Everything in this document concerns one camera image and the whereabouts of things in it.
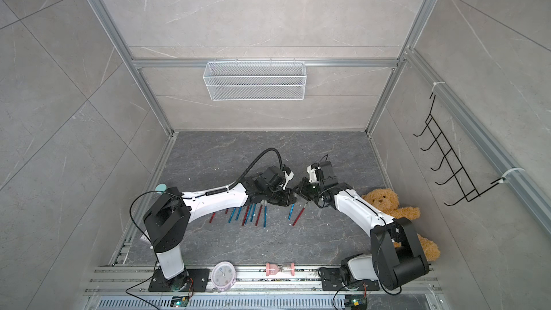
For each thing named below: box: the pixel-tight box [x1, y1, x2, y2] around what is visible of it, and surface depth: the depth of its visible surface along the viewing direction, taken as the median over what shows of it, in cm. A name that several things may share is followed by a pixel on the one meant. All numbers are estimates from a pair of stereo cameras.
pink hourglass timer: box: [265, 261, 295, 277], surface depth 76 cm
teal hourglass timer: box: [154, 182, 168, 194], surface depth 89 cm
